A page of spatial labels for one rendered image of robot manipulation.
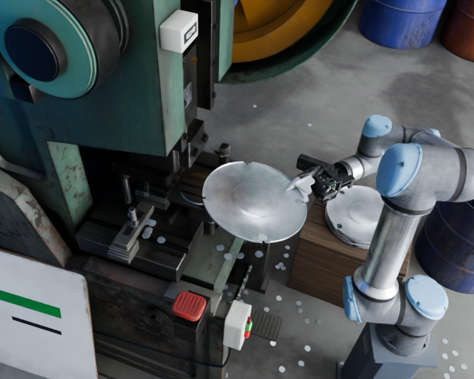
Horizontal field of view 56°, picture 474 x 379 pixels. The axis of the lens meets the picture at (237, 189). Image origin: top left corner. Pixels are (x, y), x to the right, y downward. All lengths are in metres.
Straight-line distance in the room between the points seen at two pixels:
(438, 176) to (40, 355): 1.39
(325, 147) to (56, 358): 1.76
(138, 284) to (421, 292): 0.74
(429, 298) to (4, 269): 1.20
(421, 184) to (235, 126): 1.85
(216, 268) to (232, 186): 0.23
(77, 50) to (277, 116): 2.21
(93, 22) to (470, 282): 1.84
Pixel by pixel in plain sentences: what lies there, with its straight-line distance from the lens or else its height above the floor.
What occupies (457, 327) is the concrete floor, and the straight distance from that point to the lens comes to 2.14.
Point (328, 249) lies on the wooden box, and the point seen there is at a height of 0.34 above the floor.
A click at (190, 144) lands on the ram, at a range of 1.09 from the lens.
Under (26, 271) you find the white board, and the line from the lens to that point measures 1.47.
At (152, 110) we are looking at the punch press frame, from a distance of 0.86.
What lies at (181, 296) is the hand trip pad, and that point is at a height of 0.76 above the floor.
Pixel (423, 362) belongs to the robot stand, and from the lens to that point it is 1.46.
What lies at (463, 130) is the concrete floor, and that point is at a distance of 3.14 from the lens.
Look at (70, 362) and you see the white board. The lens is 1.72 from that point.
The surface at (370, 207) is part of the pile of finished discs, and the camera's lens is 1.83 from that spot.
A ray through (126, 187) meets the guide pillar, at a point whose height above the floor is 0.80.
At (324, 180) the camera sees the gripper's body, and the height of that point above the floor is 0.78.
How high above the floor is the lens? 1.68
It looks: 46 degrees down
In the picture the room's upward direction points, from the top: 4 degrees clockwise
